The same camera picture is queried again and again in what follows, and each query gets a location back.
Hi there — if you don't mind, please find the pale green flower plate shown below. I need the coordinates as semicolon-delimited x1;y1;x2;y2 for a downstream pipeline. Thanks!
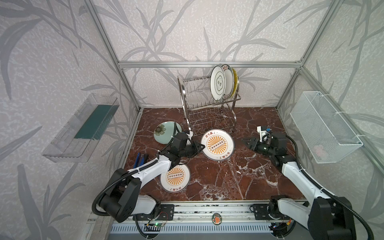
154;121;182;145

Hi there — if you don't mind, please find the orange sunburst plate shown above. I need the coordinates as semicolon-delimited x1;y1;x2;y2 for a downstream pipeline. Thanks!
160;165;191;193
201;129;235;162

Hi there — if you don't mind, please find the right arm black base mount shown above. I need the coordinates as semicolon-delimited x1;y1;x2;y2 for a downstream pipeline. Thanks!
249;204;283;220

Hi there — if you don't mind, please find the yellow woven pattern plate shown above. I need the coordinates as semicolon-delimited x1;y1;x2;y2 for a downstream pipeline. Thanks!
231;68;239;97

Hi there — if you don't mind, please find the white plate dark green rim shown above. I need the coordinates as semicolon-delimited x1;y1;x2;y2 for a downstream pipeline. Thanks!
222;65;235;100

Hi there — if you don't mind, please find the white wire mesh basket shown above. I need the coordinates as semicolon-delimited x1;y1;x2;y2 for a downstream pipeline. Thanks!
291;91;364;164

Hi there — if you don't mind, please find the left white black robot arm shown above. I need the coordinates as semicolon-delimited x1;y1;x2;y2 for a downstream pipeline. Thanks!
92;130;206;223

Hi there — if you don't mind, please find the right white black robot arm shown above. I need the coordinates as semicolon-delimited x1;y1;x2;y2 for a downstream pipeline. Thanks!
242;132;375;240

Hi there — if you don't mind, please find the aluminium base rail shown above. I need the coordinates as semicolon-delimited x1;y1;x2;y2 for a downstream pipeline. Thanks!
82;201;295;240

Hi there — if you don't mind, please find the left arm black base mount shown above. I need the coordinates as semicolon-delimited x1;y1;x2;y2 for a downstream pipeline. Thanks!
138;204;175;221

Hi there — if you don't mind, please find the blue pen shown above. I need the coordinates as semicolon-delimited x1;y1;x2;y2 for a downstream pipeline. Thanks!
134;153;149;168

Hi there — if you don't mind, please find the clear plastic wall tray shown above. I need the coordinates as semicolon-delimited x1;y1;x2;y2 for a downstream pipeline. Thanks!
42;94;120;163

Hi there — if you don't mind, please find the round orange sticker badge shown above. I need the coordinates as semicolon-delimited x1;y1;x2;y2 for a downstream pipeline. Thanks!
212;213;222;226

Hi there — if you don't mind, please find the steel two-tier dish rack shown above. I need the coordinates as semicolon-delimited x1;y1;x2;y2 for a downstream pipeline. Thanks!
178;77;242;136

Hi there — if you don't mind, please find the aluminium cage frame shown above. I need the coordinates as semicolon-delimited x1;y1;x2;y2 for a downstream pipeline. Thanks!
83;0;384;169

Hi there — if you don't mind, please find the white plate thin teal rim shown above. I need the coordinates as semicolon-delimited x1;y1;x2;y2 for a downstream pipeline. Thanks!
210;66;226;101

